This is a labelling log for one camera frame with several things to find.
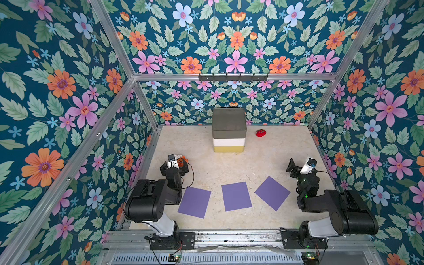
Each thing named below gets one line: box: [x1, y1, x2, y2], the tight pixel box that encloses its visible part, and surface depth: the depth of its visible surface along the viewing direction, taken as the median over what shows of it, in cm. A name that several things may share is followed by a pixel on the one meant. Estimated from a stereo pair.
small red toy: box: [255, 129, 267, 138], surface depth 115 cm
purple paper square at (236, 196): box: [221, 181, 253, 212], surface depth 89 cm
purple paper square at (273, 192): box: [254, 175, 291, 212], surface depth 91 cm
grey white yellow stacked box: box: [212, 107, 247, 153], surface depth 101 cm
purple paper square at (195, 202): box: [177, 186, 212, 219], surface depth 89 cm
